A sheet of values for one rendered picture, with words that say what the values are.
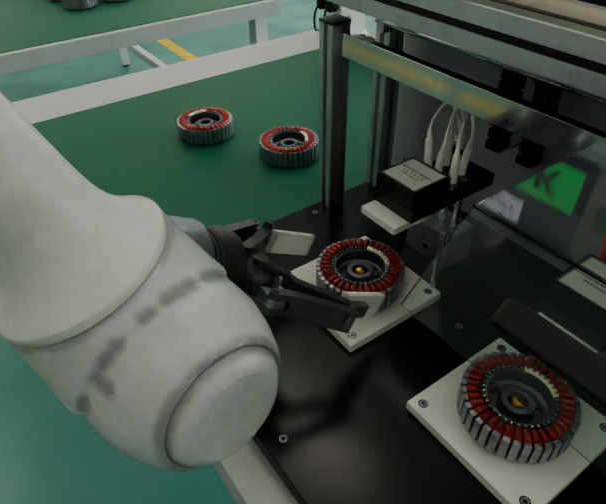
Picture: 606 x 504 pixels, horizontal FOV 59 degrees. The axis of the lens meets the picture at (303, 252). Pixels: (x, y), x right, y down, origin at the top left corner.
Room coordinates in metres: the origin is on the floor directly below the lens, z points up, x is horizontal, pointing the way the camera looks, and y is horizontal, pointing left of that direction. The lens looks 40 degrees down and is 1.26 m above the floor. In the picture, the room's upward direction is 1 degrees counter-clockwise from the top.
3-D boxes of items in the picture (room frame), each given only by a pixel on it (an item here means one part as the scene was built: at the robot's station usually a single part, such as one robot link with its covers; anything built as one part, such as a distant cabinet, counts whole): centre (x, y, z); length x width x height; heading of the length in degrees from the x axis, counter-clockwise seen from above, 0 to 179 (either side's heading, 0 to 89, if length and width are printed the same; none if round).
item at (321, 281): (0.51, -0.07, 0.80); 0.11 x 0.11 x 0.04
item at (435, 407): (0.31, -0.21, 0.78); 0.15 x 0.15 x 0.01; 35
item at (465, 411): (0.31, -0.21, 0.80); 0.11 x 0.11 x 0.04
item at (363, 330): (0.51, -0.07, 0.78); 0.15 x 0.15 x 0.01; 35
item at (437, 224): (0.59, -0.19, 0.80); 0.08 x 0.05 x 0.06; 35
